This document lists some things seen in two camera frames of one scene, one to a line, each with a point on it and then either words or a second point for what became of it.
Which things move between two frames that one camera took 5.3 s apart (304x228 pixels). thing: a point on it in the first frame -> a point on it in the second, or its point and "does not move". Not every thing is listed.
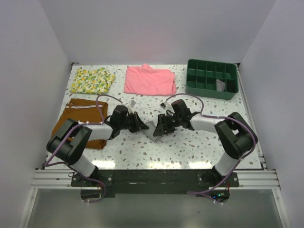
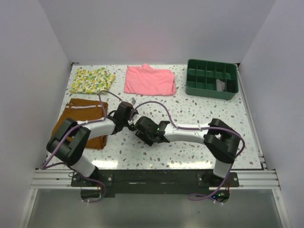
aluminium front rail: [62, 179] does not move
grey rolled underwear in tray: [220, 85] does not move
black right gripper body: [174, 121] -> [150, 136]
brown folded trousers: [85, 110] does not move
